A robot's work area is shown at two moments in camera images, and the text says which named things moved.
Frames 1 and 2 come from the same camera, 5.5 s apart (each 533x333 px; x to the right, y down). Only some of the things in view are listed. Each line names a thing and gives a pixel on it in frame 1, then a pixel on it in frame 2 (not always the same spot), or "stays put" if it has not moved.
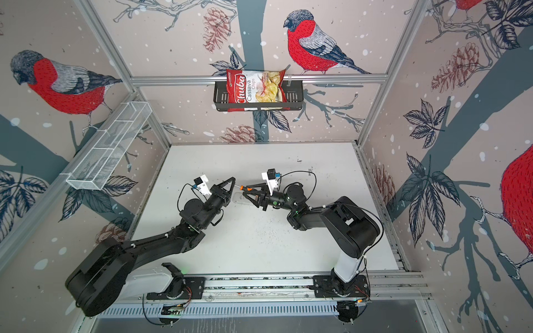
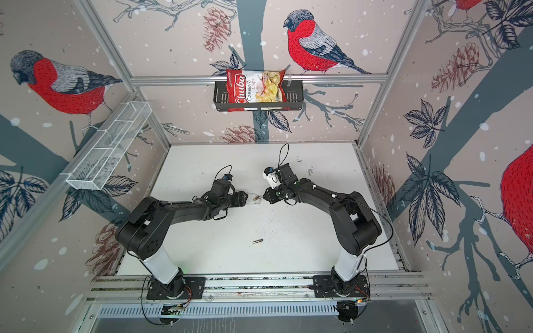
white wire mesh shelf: (104, 150) stays put
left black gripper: (223, 196) -> (238, 203)
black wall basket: (295, 96) stays put
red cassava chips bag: (250, 86) stays put
